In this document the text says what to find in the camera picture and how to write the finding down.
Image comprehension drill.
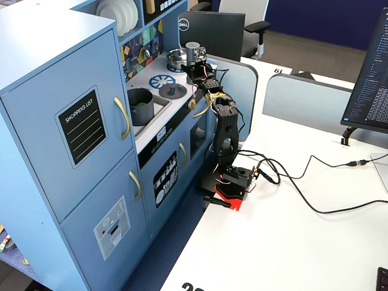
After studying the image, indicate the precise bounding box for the gold short fridge handle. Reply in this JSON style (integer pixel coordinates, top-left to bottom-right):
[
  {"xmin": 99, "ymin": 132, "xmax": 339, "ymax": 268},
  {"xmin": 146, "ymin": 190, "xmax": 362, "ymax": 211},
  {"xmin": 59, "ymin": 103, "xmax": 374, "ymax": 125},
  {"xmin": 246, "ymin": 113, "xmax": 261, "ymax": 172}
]
[{"xmin": 129, "ymin": 170, "xmax": 142, "ymax": 201}]

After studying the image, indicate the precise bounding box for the gold curved oven handle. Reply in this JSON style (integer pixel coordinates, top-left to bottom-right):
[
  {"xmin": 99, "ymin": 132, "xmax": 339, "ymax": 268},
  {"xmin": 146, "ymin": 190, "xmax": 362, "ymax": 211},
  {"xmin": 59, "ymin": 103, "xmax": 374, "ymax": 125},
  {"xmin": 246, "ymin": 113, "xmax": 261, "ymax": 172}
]
[{"xmin": 192, "ymin": 102, "xmax": 210, "ymax": 118}]

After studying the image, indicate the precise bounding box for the gold long fridge handle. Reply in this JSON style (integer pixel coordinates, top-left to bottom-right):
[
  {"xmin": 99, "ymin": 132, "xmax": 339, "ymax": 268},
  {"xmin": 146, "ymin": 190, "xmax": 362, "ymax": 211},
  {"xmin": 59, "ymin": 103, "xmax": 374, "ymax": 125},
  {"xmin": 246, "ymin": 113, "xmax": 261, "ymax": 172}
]
[{"xmin": 113, "ymin": 96, "xmax": 131, "ymax": 141}]

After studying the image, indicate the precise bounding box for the silver stand plate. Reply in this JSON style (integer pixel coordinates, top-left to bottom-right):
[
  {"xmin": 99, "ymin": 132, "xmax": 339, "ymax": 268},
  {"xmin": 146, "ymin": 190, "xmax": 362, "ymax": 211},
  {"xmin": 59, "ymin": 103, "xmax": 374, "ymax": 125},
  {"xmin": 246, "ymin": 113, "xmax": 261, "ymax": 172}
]
[{"xmin": 369, "ymin": 152, "xmax": 388, "ymax": 193}]

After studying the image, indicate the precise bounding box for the large computer monitor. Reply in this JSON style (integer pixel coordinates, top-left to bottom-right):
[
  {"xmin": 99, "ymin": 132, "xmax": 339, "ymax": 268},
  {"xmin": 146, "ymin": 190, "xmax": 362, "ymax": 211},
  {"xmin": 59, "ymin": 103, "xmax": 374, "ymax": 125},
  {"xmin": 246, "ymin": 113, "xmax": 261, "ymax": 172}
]
[{"xmin": 339, "ymin": 7, "xmax": 388, "ymax": 134}]

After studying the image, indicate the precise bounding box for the black power cable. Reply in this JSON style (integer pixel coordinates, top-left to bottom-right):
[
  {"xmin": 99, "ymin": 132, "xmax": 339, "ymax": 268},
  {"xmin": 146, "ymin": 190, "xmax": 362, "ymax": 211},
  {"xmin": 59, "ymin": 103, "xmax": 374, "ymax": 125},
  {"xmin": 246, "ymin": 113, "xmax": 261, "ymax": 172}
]
[{"xmin": 260, "ymin": 160, "xmax": 388, "ymax": 215}]

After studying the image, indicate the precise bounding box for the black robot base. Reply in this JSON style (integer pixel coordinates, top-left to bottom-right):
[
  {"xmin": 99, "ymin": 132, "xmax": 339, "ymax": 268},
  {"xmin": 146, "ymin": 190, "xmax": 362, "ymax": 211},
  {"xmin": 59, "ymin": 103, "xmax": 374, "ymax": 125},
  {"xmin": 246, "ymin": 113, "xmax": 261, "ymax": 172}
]
[{"xmin": 213, "ymin": 165, "xmax": 255, "ymax": 195}]

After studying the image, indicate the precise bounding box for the gray pot lid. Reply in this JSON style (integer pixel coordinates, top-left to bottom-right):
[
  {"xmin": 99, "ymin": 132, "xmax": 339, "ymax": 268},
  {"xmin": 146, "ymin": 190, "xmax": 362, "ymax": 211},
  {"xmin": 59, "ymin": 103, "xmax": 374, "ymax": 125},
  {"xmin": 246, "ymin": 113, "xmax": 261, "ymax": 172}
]
[{"xmin": 158, "ymin": 83, "xmax": 188, "ymax": 100}]

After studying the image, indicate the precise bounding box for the gray desk divider panel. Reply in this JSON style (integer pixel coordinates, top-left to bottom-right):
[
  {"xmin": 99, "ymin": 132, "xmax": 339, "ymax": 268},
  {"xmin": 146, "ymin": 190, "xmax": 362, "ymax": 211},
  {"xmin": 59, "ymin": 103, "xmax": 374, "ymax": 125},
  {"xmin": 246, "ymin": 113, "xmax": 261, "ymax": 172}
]
[{"xmin": 206, "ymin": 54, "xmax": 259, "ymax": 143}]

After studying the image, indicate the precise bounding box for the gray toy sink basin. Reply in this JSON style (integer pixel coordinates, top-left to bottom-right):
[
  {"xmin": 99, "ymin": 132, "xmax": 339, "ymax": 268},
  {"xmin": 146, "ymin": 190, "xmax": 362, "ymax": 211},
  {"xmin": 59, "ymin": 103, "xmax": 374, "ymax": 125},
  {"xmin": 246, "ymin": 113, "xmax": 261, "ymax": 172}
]
[{"xmin": 130, "ymin": 93, "xmax": 173, "ymax": 137}]

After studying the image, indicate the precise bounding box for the red base mount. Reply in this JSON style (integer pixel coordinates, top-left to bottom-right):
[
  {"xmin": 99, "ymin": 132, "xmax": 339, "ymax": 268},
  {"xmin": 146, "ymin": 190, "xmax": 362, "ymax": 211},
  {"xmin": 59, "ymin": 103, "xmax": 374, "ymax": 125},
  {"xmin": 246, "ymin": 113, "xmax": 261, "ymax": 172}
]
[{"xmin": 213, "ymin": 184, "xmax": 246, "ymax": 212}]

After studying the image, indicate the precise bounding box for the thin black camera cable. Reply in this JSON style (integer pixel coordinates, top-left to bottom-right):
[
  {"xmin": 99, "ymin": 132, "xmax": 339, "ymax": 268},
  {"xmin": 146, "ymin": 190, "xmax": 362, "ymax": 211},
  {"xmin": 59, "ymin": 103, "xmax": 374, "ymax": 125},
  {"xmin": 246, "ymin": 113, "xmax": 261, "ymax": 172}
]
[{"xmin": 235, "ymin": 105, "xmax": 281, "ymax": 186}]

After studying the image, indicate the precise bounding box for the black table clamp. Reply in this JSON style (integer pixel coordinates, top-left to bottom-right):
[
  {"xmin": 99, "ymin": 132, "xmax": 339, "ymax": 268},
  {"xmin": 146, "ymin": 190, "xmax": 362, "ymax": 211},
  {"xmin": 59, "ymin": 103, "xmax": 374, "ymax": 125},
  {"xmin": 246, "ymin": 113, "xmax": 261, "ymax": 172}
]
[{"xmin": 204, "ymin": 195, "xmax": 232, "ymax": 209}]

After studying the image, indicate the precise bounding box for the long gray desk divider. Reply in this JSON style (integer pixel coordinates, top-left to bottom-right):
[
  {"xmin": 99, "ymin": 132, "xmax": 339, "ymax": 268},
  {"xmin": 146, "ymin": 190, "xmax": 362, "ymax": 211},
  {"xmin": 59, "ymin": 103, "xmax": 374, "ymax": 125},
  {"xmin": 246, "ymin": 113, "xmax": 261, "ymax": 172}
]
[{"xmin": 262, "ymin": 73, "xmax": 388, "ymax": 149}]

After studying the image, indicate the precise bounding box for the steel toy pot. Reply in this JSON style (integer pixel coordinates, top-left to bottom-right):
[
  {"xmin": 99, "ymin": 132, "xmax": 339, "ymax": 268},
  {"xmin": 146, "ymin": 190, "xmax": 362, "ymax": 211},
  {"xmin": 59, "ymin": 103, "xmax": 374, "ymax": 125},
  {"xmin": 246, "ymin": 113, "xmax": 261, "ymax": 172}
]
[{"xmin": 166, "ymin": 53, "xmax": 190, "ymax": 71}]

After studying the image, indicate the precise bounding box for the black monitor stand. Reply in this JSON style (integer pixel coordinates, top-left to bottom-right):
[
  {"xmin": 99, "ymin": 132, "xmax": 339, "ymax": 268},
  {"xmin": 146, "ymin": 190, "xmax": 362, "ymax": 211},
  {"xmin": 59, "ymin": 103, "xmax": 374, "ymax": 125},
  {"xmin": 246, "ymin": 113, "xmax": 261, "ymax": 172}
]
[{"xmin": 339, "ymin": 126, "xmax": 358, "ymax": 146}]

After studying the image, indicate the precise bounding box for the steel pot lid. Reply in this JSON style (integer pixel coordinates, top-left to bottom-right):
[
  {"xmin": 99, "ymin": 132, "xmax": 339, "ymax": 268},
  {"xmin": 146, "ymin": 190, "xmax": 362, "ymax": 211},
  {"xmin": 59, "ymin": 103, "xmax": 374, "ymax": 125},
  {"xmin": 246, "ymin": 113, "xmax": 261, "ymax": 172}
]
[{"xmin": 167, "ymin": 48, "xmax": 189, "ymax": 63}]

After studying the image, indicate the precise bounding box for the gold dishwasher door handle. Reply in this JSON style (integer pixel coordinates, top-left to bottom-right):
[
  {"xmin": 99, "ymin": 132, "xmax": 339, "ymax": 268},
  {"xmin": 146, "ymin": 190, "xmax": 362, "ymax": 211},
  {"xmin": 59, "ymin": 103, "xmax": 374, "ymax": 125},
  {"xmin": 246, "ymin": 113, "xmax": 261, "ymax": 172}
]
[{"xmin": 178, "ymin": 142, "xmax": 189, "ymax": 169}]

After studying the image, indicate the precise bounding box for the white office chair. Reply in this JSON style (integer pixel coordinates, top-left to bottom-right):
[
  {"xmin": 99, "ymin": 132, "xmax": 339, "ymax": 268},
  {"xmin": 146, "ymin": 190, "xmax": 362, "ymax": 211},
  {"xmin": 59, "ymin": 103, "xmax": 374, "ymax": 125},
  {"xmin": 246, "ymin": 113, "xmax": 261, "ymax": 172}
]
[{"xmin": 212, "ymin": 0, "xmax": 272, "ymax": 60}]

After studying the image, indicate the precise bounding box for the blue toy kitchen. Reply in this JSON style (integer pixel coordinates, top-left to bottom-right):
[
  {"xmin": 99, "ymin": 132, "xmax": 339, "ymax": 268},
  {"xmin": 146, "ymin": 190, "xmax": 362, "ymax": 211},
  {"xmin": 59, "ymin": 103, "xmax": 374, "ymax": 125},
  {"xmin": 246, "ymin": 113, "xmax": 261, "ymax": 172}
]
[{"xmin": 0, "ymin": 0, "xmax": 219, "ymax": 291}]

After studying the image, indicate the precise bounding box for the white toy plate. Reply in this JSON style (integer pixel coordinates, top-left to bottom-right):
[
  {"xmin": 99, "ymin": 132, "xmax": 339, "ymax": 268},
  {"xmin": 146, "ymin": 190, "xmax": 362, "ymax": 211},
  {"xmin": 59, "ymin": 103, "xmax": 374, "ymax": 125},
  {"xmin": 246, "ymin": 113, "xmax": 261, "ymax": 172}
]
[
  {"xmin": 95, "ymin": 1, "xmax": 125, "ymax": 38},
  {"xmin": 115, "ymin": 0, "xmax": 133, "ymax": 33},
  {"xmin": 127, "ymin": 0, "xmax": 139, "ymax": 30}
]

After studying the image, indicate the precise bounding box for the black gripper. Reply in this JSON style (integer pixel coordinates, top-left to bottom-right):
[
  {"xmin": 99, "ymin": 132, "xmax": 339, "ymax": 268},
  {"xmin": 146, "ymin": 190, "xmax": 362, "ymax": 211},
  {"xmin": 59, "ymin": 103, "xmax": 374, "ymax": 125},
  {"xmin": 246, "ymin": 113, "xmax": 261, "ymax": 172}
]
[{"xmin": 181, "ymin": 60, "xmax": 215, "ymax": 82}]

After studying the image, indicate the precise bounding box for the yellow cable wrap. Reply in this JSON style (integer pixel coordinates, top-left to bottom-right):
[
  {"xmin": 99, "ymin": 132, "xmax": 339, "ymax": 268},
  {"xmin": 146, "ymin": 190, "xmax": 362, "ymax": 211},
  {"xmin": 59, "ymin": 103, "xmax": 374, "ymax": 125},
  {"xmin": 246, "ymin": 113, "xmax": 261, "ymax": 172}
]
[{"xmin": 206, "ymin": 92, "xmax": 226, "ymax": 106}]

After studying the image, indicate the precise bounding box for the black dell monitor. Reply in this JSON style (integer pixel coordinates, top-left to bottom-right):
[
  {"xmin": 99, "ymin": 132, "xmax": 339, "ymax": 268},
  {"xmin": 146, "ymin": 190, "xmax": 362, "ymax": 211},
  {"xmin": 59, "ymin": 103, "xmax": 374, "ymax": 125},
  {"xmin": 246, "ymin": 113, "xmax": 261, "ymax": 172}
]
[{"xmin": 178, "ymin": 10, "xmax": 246, "ymax": 63}]

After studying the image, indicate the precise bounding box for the black usb cable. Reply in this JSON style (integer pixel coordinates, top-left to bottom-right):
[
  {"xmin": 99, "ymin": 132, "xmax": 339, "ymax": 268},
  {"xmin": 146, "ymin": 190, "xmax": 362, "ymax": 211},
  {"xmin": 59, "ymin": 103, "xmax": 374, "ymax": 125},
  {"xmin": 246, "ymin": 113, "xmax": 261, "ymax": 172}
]
[{"xmin": 272, "ymin": 155, "xmax": 388, "ymax": 181}]

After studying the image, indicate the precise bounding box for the black keyboard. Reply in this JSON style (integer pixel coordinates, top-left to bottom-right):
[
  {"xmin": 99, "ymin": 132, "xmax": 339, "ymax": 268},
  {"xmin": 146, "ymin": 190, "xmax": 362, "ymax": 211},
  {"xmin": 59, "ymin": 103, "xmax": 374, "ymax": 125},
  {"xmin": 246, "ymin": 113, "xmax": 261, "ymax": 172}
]
[{"xmin": 376, "ymin": 266, "xmax": 388, "ymax": 291}]

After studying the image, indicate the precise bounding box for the gray toy pot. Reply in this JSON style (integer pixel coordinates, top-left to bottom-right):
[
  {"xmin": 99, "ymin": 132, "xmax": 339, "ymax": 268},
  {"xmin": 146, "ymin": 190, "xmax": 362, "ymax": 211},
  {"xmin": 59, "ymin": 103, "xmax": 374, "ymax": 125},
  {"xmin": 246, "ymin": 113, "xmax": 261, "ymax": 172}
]
[{"xmin": 127, "ymin": 87, "xmax": 155, "ymax": 127}]

